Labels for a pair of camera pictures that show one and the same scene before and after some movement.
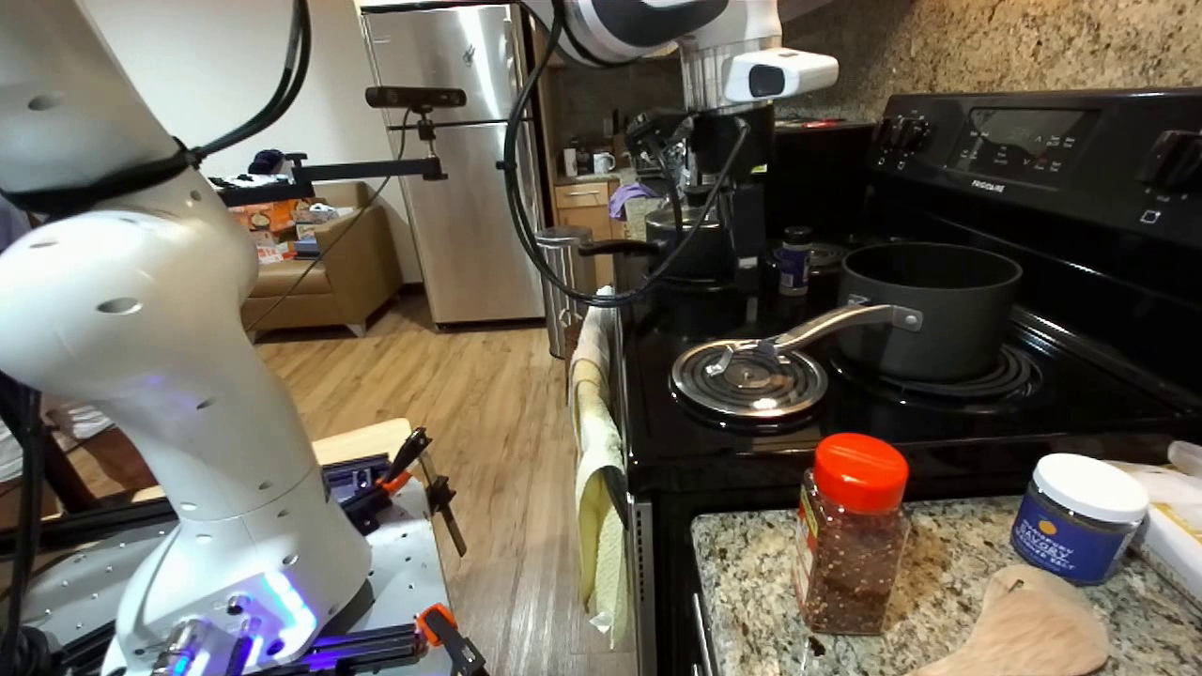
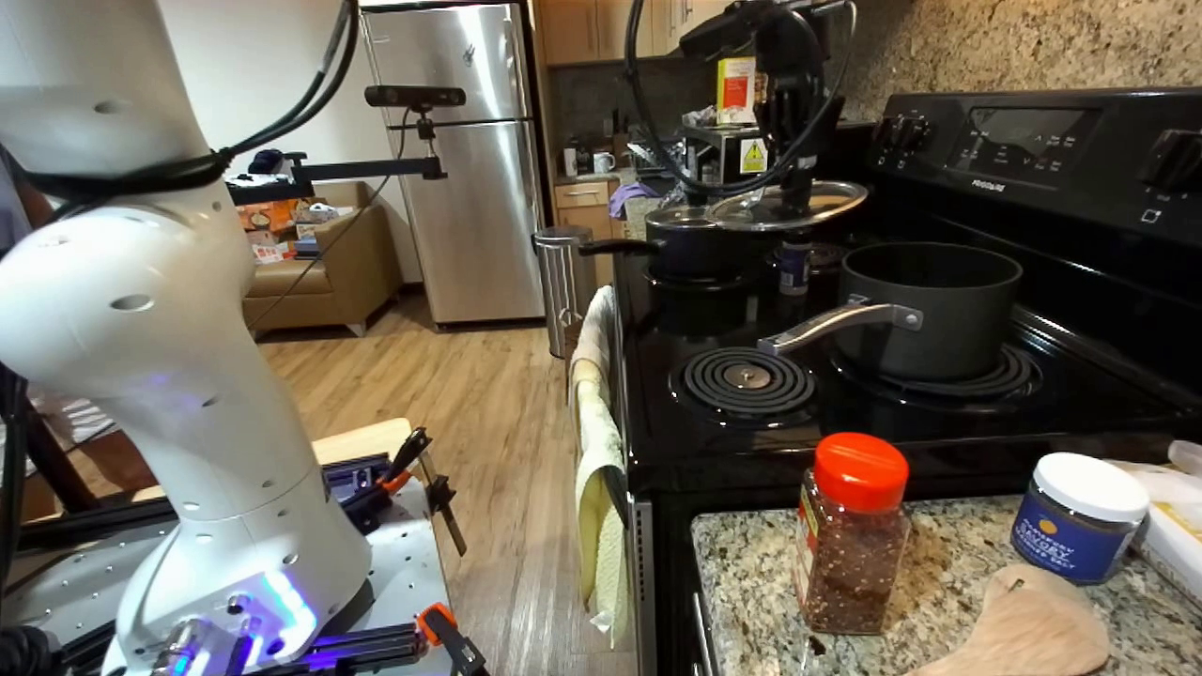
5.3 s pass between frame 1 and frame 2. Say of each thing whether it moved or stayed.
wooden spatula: stayed
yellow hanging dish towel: stayed
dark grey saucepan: stayed
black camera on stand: stayed
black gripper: moved
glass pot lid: moved
